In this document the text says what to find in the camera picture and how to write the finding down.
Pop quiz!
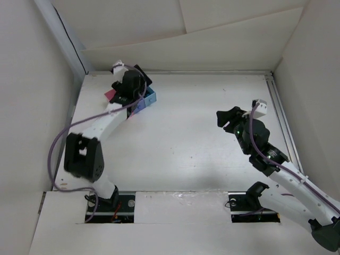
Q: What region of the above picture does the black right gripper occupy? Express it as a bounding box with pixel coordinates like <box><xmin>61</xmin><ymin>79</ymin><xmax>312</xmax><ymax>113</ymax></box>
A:
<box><xmin>216</xmin><ymin>106</ymin><xmax>257</xmax><ymax>155</ymax></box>

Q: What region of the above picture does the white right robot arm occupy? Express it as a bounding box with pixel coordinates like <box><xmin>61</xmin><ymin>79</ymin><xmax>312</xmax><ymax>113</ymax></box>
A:
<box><xmin>216</xmin><ymin>102</ymin><xmax>339</xmax><ymax>252</ymax></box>

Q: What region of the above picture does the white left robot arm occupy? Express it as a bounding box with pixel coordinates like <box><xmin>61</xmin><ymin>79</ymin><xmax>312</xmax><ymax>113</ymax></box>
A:
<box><xmin>64</xmin><ymin>63</ymin><xmax>152</xmax><ymax>211</ymax></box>

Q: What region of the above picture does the light blue drawer box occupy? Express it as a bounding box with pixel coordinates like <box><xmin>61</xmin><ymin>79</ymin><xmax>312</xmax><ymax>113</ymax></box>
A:
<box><xmin>144</xmin><ymin>86</ymin><xmax>157</xmax><ymax>107</ymax></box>

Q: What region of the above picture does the dark blue drawer box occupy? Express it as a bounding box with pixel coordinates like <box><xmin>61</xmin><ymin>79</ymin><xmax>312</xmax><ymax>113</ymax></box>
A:
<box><xmin>132</xmin><ymin>98</ymin><xmax>146</xmax><ymax>114</ymax></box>

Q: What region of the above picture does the pink drawer box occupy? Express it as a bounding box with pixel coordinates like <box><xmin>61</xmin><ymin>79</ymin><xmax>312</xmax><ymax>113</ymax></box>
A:
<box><xmin>104</xmin><ymin>89</ymin><xmax>116</xmax><ymax>104</ymax></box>

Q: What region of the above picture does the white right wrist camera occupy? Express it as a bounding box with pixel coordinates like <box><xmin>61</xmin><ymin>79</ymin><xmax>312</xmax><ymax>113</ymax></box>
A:
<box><xmin>242</xmin><ymin>99</ymin><xmax>268</xmax><ymax>119</ymax></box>

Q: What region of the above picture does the aluminium rail back edge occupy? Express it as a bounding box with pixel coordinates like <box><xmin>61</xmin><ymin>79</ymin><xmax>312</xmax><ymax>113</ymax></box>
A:
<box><xmin>84</xmin><ymin>69</ymin><xmax>273</xmax><ymax>78</ymax></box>

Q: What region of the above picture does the aluminium rail edge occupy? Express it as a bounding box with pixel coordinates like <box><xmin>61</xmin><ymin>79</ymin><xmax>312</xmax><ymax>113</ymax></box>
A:
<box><xmin>264</xmin><ymin>71</ymin><xmax>304</xmax><ymax>173</ymax></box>
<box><xmin>84</xmin><ymin>69</ymin><xmax>273</xmax><ymax>78</ymax></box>

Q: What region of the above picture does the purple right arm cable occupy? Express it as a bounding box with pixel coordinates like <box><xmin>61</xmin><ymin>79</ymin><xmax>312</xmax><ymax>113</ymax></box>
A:
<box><xmin>249</xmin><ymin>102</ymin><xmax>340</xmax><ymax>216</ymax></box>

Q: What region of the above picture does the aluminium rail right edge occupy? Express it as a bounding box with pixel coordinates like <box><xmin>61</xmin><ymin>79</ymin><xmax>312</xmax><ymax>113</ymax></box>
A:
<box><xmin>264</xmin><ymin>71</ymin><xmax>304</xmax><ymax>173</ymax></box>

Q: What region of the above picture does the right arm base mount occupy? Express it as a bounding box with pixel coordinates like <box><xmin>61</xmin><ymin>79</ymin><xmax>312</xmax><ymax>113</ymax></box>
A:
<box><xmin>224</xmin><ymin>182</ymin><xmax>281</xmax><ymax>223</ymax></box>

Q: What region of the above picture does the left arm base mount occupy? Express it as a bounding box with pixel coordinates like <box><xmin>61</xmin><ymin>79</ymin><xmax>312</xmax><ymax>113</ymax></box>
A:
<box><xmin>84</xmin><ymin>187</ymin><xmax>136</xmax><ymax>224</ymax></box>

